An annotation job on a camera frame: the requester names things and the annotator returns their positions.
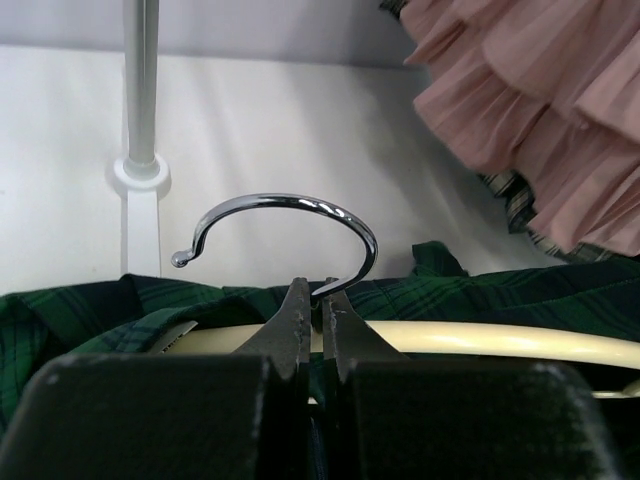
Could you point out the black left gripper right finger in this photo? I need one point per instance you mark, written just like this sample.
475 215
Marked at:
433 400

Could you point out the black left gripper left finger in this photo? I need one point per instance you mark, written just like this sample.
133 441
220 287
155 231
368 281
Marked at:
240 415

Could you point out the green plaid skirt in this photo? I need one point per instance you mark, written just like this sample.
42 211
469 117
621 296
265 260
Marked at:
127 314

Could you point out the cream hanger with metal hook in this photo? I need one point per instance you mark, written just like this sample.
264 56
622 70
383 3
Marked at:
350 280

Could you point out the pink pleated skirt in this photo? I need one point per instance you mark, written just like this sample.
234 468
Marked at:
540 110

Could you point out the white metal clothes rack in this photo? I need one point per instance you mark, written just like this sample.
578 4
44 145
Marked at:
140 177

